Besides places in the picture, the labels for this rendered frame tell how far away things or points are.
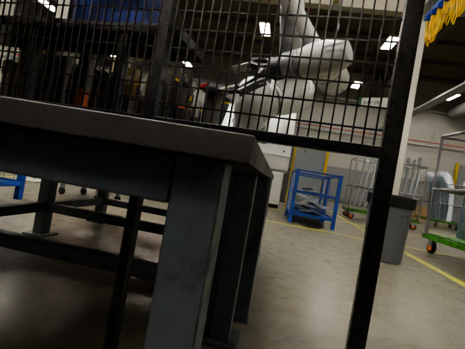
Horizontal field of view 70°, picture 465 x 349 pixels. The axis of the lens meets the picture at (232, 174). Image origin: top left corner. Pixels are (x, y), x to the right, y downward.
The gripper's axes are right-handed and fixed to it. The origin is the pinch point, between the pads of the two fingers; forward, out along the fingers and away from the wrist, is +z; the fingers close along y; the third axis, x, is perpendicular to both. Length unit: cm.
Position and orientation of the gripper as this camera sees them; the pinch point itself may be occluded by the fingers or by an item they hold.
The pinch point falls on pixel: (230, 79)
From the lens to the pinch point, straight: 124.2
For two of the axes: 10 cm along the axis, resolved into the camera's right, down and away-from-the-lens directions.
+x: 4.1, 6.6, 6.3
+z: -8.7, 0.6, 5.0
